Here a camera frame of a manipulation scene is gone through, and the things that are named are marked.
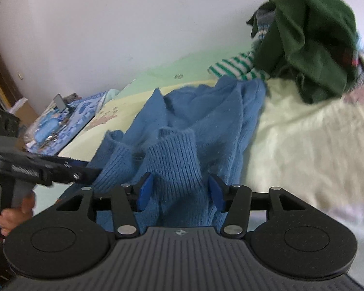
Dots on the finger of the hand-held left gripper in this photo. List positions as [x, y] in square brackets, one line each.
[66, 162]
[79, 176]

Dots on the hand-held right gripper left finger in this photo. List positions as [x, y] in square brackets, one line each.
[145, 191]

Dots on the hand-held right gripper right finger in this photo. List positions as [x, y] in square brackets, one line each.
[216, 192]

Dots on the blue knitted sweater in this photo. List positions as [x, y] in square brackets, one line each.
[194, 121]

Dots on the person's left hand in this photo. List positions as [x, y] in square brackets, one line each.
[16, 218]

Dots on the bunch of keys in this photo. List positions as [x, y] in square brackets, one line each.
[51, 138]

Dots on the blue glasses case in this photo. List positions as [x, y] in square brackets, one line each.
[45, 129]

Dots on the blue patterned cloth side table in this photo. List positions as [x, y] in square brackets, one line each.
[79, 115]

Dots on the cardboard box with blue label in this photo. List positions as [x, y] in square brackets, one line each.
[25, 112]

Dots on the small standing mirror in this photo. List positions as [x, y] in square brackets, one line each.
[59, 102]

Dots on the light green pillow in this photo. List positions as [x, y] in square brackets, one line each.
[112, 94]

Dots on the green white striped garment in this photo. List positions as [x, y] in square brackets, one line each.
[233, 66]

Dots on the grey blue striped cloth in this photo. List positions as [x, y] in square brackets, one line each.
[265, 24]

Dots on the dark green jacket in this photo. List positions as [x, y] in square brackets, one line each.
[309, 42]

